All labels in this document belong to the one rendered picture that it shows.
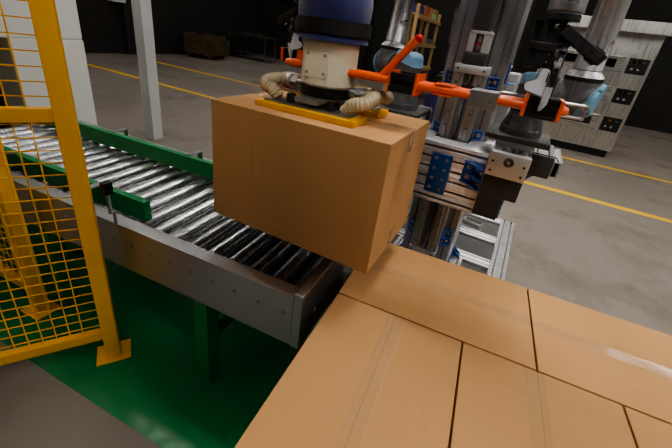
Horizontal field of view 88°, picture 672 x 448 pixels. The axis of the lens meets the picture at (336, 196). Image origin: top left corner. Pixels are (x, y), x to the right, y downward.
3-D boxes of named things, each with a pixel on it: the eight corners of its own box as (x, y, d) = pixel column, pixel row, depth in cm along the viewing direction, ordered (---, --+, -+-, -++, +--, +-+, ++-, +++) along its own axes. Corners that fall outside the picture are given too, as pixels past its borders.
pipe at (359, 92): (259, 92, 109) (259, 73, 106) (302, 87, 129) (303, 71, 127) (357, 115, 96) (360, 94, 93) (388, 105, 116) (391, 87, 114)
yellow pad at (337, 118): (254, 105, 108) (254, 88, 106) (274, 101, 117) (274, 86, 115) (352, 129, 96) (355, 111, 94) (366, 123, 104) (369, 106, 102)
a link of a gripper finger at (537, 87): (517, 107, 85) (529, 70, 84) (544, 112, 83) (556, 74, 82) (518, 103, 82) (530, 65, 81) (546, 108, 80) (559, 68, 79)
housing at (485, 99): (465, 106, 91) (470, 88, 89) (469, 103, 96) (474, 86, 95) (494, 112, 88) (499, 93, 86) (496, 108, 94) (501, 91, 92)
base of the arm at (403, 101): (390, 101, 165) (394, 80, 161) (421, 108, 159) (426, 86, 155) (378, 105, 153) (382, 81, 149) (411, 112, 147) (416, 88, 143)
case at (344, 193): (213, 211, 125) (210, 98, 109) (279, 179, 158) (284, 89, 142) (366, 274, 103) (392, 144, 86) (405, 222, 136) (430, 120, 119)
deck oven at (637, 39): (510, 139, 602) (554, 12, 519) (516, 128, 693) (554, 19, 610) (611, 162, 542) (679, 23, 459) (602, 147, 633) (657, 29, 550)
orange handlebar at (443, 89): (254, 61, 117) (255, 50, 115) (303, 61, 142) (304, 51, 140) (566, 121, 82) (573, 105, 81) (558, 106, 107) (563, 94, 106)
